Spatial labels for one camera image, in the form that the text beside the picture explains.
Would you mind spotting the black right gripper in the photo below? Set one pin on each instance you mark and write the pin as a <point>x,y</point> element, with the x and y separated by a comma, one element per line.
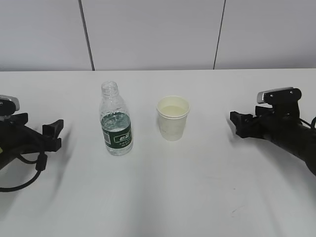
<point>279,123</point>

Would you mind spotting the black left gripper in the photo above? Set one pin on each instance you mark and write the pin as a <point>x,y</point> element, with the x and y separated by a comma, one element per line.
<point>16,137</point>

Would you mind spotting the clear green-label water bottle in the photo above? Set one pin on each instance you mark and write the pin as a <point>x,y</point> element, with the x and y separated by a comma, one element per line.
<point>115,120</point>

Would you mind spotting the white paper cup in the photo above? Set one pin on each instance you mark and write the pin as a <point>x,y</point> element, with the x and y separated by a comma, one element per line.
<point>172,116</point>

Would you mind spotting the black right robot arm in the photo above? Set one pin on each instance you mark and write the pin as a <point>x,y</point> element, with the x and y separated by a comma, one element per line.
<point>305,150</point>

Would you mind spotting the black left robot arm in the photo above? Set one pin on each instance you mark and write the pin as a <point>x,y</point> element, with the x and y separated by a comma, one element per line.
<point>6,158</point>

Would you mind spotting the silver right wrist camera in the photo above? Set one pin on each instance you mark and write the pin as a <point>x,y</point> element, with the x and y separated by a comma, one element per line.
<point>279,96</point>

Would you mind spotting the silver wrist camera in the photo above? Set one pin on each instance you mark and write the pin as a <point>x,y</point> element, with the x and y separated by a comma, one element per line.
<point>279,96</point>
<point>8,105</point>

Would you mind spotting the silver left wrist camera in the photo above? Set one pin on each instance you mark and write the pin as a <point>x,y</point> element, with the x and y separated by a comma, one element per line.
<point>8,105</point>

